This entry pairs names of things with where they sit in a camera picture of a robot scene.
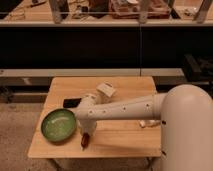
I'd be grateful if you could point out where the red pepper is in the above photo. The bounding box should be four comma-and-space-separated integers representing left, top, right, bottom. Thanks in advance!
81, 133, 90, 149

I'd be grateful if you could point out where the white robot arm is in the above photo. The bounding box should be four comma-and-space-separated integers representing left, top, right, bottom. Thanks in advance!
75, 84, 213, 171

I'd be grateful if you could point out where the black rectangular block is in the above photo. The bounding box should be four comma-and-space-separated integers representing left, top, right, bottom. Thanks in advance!
63, 98, 81, 108

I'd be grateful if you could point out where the wooden table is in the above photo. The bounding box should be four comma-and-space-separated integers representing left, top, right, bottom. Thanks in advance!
28, 76, 161, 159

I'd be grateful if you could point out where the green bowl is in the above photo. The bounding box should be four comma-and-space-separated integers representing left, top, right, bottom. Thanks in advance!
41, 109, 77, 142

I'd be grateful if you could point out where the white cube box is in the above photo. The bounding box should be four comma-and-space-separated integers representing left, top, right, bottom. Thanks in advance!
96, 83, 116, 104

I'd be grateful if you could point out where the small white object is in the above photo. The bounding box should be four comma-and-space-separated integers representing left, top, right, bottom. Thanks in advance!
139, 120, 160, 128

